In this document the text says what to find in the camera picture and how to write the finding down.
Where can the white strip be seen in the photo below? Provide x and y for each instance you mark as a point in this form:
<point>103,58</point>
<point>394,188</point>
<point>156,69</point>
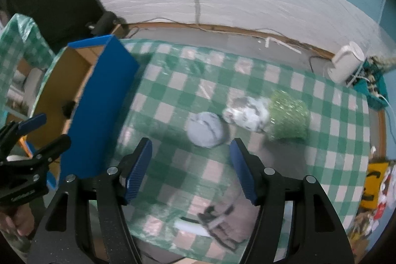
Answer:
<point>278,43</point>

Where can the green sparkly cloth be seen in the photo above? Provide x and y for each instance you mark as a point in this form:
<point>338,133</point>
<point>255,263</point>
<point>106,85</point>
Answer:
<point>287,120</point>

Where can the teal basket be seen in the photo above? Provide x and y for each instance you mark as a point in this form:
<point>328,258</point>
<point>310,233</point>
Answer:
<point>371,90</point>

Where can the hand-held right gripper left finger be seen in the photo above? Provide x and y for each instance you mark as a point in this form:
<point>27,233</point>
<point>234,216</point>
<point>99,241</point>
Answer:
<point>138,172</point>

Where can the yellow printed bag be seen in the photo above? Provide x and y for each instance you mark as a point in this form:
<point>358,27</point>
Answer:
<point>376,186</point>

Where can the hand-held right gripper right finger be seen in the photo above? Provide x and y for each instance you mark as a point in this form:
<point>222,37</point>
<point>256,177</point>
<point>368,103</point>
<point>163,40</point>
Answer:
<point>243,172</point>

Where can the grey-blue sock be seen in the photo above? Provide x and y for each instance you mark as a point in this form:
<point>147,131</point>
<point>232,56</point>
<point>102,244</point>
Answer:
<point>205,129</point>

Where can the green checkered plastic cover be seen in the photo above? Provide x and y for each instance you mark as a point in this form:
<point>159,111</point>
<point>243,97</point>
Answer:
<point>15,44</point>

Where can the white electric kettle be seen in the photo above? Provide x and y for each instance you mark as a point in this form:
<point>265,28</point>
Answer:
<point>345,63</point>

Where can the person's left hand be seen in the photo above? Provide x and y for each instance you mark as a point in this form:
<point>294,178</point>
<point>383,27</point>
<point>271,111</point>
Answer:
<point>18,220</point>

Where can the small white soft item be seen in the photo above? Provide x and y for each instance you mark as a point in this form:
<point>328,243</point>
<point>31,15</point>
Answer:
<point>188,226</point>

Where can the green checkered tablecloth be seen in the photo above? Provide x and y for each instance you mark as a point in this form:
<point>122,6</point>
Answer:
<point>173,90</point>

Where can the blue-edged cardboard box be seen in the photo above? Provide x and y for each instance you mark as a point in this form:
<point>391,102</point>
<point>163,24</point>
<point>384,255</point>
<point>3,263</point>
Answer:
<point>102,90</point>

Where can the grey cloth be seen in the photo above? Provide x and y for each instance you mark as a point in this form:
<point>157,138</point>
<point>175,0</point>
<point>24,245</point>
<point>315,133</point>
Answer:
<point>238,230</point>

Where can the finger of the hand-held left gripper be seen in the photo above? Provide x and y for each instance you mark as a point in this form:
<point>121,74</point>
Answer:
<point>52,148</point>
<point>32,122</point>

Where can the white patterned sock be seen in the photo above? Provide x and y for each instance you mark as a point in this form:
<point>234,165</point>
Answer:
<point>247,114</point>

